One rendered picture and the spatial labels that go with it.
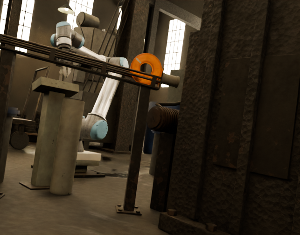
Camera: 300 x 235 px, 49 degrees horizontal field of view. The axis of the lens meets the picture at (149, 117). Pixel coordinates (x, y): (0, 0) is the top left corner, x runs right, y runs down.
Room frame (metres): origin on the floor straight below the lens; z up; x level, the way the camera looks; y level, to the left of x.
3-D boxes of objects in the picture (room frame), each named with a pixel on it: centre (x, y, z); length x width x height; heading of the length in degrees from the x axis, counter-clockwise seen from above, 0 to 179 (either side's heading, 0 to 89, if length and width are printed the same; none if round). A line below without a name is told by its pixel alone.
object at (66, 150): (1.82, 0.43, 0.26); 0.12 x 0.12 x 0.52
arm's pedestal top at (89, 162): (2.51, 0.56, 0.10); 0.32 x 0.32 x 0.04; 47
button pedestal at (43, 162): (1.91, 0.57, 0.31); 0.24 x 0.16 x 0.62; 133
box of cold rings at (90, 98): (5.37, 0.82, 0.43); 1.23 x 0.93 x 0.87; 131
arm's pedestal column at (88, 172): (2.51, 0.56, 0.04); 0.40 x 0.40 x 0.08; 47
